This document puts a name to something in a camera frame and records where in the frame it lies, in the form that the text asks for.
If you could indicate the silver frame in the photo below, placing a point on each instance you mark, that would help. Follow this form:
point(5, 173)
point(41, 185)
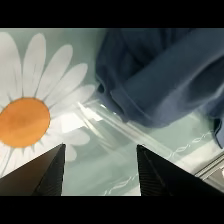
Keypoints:
point(213, 171)

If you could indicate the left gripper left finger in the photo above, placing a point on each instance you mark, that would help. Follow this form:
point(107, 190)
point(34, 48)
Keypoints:
point(40, 176)

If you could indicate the blue T-shirt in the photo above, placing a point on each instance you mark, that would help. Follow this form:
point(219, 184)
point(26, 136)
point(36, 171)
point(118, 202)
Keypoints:
point(166, 73)

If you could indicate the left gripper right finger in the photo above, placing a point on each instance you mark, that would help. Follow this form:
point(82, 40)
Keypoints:
point(163, 180)

